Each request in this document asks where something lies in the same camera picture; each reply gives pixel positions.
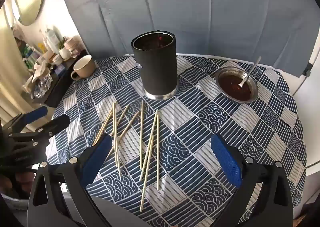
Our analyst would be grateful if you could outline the small potted plant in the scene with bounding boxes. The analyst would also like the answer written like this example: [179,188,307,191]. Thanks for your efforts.
[58,39,69,60]

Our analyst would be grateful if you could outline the blue white patterned tablecloth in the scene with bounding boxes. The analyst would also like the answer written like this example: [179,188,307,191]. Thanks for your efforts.
[45,54,307,227]

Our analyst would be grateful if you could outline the white pump bottle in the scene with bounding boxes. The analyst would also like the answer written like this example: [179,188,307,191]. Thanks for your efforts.
[45,28,59,53]

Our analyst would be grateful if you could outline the crumpled tissue paper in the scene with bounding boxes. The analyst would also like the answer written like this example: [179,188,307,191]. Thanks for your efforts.
[24,60,52,87]

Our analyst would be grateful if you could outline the beige curtain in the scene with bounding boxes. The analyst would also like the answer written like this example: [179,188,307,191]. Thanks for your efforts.
[0,4,33,120]

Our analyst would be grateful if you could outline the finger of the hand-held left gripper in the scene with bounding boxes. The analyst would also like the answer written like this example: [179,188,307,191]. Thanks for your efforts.
[5,106,48,130]
[9,114,70,146]

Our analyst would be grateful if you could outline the black cylindrical utensil holder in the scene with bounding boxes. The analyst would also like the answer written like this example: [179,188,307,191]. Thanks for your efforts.
[131,30,178,101]

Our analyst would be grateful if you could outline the person's left hand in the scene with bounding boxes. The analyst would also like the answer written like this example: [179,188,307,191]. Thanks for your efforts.
[10,172,34,197]

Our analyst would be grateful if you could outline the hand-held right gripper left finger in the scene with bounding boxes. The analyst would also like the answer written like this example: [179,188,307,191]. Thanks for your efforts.
[27,133,118,227]

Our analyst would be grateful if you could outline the black wall plug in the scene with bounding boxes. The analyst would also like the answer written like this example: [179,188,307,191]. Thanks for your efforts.
[302,63,313,77]

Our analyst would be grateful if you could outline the group of wooden chopsticks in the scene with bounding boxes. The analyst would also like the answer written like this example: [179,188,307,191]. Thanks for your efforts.
[92,101,161,212]

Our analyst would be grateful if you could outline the beige ceramic mug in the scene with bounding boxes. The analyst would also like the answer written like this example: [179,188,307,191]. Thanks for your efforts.
[71,55,97,80]

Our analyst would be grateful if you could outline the black side shelf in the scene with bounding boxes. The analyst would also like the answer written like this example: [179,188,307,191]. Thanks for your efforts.
[31,57,80,108]

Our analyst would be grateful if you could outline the green bottles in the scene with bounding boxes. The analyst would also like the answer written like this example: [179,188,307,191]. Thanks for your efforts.
[21,44,40,67]

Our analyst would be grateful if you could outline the metal bowl with red sauce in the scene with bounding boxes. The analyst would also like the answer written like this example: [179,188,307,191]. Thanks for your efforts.
[215,67,258,103]

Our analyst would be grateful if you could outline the grey hanging cloth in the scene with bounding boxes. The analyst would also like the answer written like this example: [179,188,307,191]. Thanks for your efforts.
[54,0,320,77]

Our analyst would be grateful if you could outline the metal spoon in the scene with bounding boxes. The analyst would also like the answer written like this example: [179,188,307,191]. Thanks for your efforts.
[237,56,262,90]

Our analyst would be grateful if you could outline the clear crystal glass dish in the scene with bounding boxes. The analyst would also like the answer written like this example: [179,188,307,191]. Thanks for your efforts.
[32,75,53,98]

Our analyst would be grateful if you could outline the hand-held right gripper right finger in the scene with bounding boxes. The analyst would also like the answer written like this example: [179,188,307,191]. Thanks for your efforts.
[210,133,293,227]

